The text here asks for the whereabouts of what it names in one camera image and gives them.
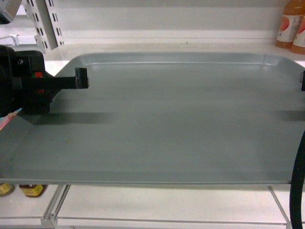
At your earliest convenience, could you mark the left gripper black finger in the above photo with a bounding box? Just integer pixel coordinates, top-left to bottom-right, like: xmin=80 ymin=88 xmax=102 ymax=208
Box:
xmin=54 ymin=68 xmax=89 ymax=89

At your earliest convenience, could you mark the orange juice bottle right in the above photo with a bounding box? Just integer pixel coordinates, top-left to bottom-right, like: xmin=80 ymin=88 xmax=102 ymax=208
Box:
xmin=291 ymin=17 xmax=305 ymax=55

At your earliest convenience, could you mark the grey rectangular serving tray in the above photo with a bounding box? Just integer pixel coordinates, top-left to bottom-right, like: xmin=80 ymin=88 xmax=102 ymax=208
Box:
xmin=0 ymin=52 xmax=305 ymax=184

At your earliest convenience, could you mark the white bottom shelf board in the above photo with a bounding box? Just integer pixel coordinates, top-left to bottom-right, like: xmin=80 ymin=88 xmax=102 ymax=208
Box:
xmin=43 ymin=185 xmax=291 ymax=229

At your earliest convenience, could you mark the orange juice bottle left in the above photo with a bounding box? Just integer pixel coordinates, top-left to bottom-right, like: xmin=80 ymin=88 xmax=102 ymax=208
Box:
xmin=275 ymin=0 xmax=305 ymax=49

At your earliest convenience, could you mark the yellow sauce jar left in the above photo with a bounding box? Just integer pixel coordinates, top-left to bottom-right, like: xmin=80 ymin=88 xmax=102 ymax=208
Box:
xmin=0 ymin=183 xmax=15 ymax=197

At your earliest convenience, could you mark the perforated shelf upright post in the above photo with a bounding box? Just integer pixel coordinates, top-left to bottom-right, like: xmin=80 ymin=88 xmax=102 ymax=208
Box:
xmin=25 ymin=0 xmax=64 ymax=52

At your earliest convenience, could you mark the red lid sauce jar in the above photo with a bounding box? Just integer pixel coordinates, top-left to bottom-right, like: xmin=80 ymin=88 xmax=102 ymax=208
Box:
xmin=19 ymin=184 xmax=48 ymax=198

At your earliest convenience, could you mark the black cable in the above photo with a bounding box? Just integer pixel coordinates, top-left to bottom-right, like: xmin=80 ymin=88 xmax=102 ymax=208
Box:
xmin=289 ymin=130 xmax=305 ymax=229

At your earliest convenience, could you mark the orange juice bottle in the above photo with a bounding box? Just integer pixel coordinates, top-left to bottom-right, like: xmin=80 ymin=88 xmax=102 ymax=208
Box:
xmin=291 ymin=17 xmax=305 ymax=55
xmin=275 ymin=0 xmax=305 ymax=49

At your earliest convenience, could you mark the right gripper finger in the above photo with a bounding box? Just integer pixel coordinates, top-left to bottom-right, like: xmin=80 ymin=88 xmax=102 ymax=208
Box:
xmin=299 ymin=71 xmax=305 ymax=91

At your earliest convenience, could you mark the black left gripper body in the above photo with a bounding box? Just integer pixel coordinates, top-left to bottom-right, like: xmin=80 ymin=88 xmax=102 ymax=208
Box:
xmin=0 ymin=45 xmax=56 ymax=117

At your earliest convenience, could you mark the teal tissue pack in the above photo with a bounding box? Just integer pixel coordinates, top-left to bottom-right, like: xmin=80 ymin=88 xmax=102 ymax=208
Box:
xmin=0 ymin=108 xmax=21 ymax=130

